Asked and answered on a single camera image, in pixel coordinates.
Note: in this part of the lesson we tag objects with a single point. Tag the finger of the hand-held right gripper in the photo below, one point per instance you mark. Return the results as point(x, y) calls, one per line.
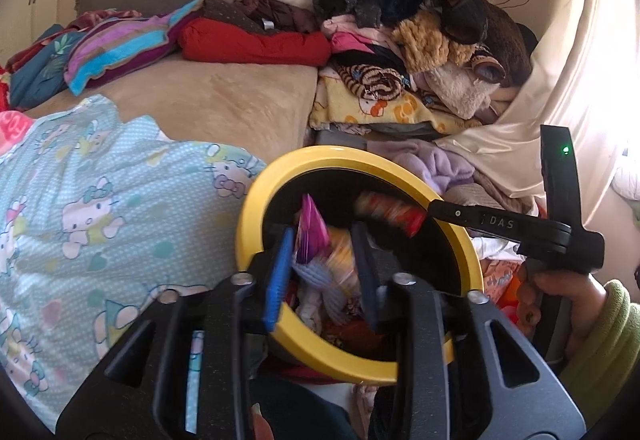
point(452, 214)

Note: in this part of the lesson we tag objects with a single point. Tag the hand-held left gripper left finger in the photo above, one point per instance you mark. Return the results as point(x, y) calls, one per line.
point(277, 280)

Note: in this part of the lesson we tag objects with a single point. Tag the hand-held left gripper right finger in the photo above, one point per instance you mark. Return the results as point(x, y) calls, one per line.
point(365, 280)

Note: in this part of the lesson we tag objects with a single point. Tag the orange yellow snack packet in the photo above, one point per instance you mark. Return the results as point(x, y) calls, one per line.
point(342, 260)

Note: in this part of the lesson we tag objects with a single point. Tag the red wrapper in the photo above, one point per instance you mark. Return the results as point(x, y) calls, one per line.
point(350, 335)

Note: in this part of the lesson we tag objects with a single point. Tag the red snack packet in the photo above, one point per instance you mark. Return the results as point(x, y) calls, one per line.
point(395, 212)

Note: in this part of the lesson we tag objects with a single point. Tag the yellow rimmed black bin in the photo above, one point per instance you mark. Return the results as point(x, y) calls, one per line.
point(247, 230)

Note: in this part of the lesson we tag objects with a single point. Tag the purple snack packet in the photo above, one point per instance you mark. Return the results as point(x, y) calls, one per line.
point(310, 230)

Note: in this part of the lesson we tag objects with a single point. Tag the person's right hand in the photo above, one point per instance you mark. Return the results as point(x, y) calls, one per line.
point(575, 300)

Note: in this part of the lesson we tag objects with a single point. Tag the beige ribbed knit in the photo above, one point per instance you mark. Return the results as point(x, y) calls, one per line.
point(480, 195)

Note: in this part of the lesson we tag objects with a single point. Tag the lilac fleece garment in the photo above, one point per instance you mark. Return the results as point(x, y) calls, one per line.
point(440, 165)

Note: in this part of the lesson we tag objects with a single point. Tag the white cloth bag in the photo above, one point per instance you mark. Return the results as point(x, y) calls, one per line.
point(495, 245)

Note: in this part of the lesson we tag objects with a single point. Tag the pink cartoon cloth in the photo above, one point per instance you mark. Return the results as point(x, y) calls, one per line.
point(495, 275)

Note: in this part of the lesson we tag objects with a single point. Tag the orange plastic object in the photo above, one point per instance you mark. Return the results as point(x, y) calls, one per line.
point(510, 300)

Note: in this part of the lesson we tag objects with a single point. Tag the white shaggy cloth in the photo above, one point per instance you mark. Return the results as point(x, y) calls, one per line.
point(460, 85)

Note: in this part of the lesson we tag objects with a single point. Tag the dark teal cloth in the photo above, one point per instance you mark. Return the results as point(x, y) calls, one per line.
point(295, 415)

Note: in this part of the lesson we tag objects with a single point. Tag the yellow cartoon blanket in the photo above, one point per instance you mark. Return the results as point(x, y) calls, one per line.
point(360, 113)

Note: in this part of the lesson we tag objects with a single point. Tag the tiger striped cloth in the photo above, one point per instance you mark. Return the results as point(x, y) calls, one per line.
point(372, 80)

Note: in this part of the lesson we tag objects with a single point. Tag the tan fuzzy garment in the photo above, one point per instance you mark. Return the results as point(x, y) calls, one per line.
point(425, 40)

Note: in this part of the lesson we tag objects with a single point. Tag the cream satin curtain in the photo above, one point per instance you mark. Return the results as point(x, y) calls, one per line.
point(565, 45)

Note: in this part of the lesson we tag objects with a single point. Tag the brown plush cloth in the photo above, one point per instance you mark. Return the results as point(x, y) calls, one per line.
point(500, 35)

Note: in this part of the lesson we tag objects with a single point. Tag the beige bed sheet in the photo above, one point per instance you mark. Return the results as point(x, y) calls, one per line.
point(225, 95)

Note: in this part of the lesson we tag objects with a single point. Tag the blue cartoon cat blanket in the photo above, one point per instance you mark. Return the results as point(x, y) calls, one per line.
point(100, 200)

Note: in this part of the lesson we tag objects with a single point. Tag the pink garment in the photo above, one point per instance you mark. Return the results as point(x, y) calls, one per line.
point(350, 33)

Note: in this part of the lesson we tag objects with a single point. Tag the red cushion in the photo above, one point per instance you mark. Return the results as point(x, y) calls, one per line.
point(250, 45)

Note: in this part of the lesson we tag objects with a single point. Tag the dark brown dotted cloth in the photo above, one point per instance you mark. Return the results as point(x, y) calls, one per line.
point(235, 13)

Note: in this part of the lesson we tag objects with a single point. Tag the purple striped blanket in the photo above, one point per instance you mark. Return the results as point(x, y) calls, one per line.
point(120, 45)

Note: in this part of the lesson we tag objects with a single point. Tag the maroon patterned blanket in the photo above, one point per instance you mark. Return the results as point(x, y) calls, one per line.
point(110, 15)

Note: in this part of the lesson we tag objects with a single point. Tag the blue floral quilt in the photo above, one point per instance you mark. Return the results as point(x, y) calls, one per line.
point(40, 65)

